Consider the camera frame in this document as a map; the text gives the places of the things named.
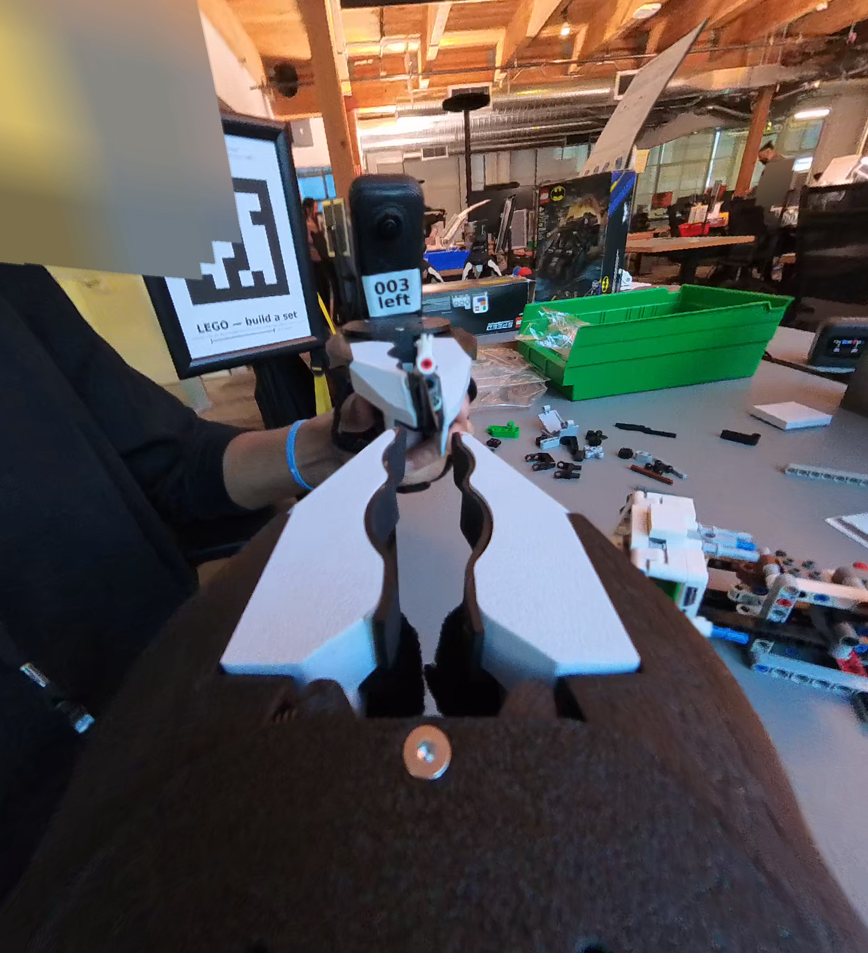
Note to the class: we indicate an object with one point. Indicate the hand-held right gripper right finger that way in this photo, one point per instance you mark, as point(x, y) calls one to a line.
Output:
point(545, 588)

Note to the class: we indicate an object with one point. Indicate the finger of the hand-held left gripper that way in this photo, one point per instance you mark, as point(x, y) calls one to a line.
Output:
point(454, 387)
point(381, 380)

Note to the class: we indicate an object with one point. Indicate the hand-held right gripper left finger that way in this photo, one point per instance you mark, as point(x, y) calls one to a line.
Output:
point(314, 581)

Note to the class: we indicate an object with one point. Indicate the green lego piece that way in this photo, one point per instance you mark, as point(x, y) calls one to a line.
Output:
point(503, 429)

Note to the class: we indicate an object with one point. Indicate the flat black lego box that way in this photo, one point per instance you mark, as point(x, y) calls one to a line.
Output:
point(478, 305)

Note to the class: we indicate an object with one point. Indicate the clear bag of lego parts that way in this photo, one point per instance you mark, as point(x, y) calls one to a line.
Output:
point(560, 327)

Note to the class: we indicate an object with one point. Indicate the scattered small lego pieces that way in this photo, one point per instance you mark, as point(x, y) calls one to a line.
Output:
point(575, 447)

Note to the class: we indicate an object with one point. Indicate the long black lego piece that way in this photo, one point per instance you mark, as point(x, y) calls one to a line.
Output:
point(646, 430)

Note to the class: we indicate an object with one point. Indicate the tall dark lego box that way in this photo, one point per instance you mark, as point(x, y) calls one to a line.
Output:
point(579, 231)

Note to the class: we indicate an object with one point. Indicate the white lego vehicle build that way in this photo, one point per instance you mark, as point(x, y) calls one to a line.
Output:
point(746, 588)

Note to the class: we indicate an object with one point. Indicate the short black lego piece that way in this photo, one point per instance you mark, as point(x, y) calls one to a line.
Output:
point(740, 437)

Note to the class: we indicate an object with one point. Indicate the grey lego beam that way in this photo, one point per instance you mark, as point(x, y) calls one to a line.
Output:
point(828, 474)

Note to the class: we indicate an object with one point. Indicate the person's left hand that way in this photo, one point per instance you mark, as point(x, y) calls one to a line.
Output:
point(337, 461)

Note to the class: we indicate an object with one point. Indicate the empty clear plastic bags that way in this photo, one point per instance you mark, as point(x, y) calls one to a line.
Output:
point(508, 376)

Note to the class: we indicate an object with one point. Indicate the blue storage bin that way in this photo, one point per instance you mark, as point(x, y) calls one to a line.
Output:
point(447, 260)

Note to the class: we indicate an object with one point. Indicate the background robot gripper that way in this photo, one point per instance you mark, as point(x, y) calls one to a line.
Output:
point(480, 257)

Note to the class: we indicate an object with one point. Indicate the blue wristband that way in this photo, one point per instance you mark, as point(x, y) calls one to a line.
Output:
point(296, 454)

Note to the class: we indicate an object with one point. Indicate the black floor lamp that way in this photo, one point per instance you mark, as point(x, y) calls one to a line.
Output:
point(467, 119)

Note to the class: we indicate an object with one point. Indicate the black framed sign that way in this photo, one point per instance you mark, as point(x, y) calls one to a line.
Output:
point(247, 298)

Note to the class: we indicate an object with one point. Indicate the green plastic bin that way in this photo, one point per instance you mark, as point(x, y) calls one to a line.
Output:
point(649, 342)

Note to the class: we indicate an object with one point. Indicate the wooden background table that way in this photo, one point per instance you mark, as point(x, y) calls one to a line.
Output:
point(690, 244)

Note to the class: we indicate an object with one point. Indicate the person's black-clad torso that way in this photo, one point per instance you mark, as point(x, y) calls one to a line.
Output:
point(54, 484)

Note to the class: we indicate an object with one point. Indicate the white banner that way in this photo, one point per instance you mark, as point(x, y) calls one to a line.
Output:
point(642, 97)

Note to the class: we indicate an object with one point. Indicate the flat white plate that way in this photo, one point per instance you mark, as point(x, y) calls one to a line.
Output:
point(789, 415)

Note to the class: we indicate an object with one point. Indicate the small device with screen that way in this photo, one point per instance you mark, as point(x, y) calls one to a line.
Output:
point(843, 344)

